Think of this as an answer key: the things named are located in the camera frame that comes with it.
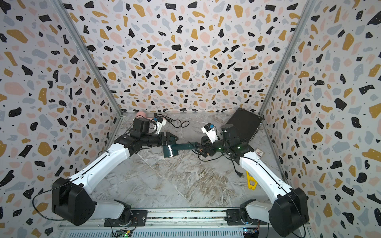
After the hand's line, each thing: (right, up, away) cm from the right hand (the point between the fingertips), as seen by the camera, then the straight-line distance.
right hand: (201, 145), depth 76 cm
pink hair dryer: (-46, +19, +41) cm, 65 cm away
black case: (+34, +13, +35) cm, 51 cm away
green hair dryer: (-14, -2, -3) cm, 14 cm away
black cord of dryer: (+23, -19, +13) cm, 33 cm away
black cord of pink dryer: (-19, +15, +38) cm, 45 cm away
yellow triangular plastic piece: (+29, -21, +10) cm, 37 cm away
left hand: (-13, +3, +1) cm, 14 cm away
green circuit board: (-37, -41, -6) cm, 56 cm away
